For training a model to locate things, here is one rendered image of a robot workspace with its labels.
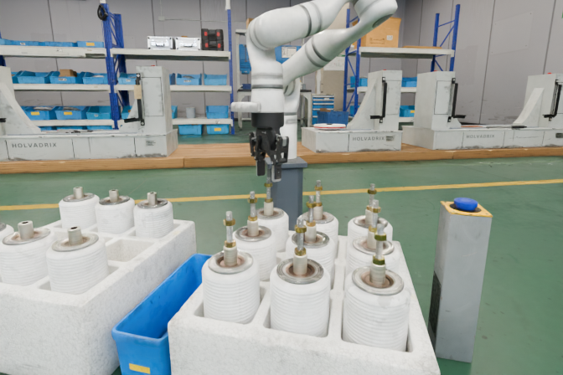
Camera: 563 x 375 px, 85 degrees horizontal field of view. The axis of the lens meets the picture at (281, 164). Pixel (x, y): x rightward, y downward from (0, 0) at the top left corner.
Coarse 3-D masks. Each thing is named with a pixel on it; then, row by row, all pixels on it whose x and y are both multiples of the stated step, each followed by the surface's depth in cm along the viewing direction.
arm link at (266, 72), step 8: (248, 32) 66; (248, 40) 67; (248, 48) 68; (256, 48) 68; (256, 56) 67; (264, 56) 68; (272, 56) 70; (256, 64) 65; (264, 64) 64; (272, 64) 65; (280, 64) 66; (256, 72) 65; (264, 72) 65; (272, 72) 65; (280, 72) 66; (256, 80) 66; (264, 80) 65; (272, 80) 65; (280, 80) 66
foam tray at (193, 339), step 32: (192, 320) 48; (256, 320) 48; (416, 320) 48; (192, 352) 47; (224, 352) 46; (256, 352) 45; (288, 352) 43; (320, 352) 42; (352, 352) 42; (384, 352) 42; (416, 352) 42
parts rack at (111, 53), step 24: (120, 24) 507; (0, 48) 437; (24, 48) 442; (48, 48) 447; (72, 48) 452; (96, 48) 457; (120, 48) 503; (120, 72) 520; (72, 120) 471; (96, 120) 476; (120, 120) 482; (192, 120) 500; (216, 120) 506
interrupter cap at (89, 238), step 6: (84, 234) 62; (90, 234) 62; (96, 234) 62; (60, 240) 59; (66, 240) 59; (84, 240) 60; (90, 240) 59; (96, 240) 59; (54, 246) 57; (60, 246) 57; (66, 246) 57; (72, 246) 57; (78, 246) 57; (84, 246) 57
